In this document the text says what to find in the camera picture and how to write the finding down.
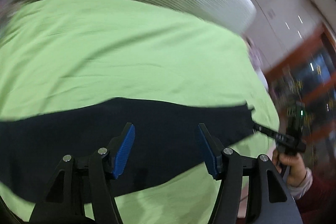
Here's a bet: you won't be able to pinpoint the red sleeve forearm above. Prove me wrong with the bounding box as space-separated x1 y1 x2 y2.
288 168 335 224

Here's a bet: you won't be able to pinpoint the green bed sheet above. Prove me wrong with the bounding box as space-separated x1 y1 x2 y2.
0 0 280 224

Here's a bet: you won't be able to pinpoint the dark navy pants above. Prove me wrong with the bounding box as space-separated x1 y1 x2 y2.
1 98 253 202

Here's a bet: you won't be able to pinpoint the wooden glass display cabinet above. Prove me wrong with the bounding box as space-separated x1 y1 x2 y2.
265 23 335 166

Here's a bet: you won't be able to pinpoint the person's right hand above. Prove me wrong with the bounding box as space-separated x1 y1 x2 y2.
272 149 307 188

